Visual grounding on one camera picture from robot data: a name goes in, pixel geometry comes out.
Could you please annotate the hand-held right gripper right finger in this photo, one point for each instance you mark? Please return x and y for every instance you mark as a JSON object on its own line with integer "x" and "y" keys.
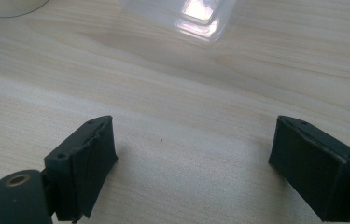
{"x": 315, "y": 168}

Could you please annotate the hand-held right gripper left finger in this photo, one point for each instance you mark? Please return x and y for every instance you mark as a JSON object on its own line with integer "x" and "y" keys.
{"x": 79, "y": 168}

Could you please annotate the white round object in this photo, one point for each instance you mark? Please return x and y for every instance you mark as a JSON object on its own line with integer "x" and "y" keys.
{"x": 4, "y": 6}

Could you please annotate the clear plastic container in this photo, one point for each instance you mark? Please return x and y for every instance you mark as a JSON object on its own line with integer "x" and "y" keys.
{"x": 194, "y": 18}

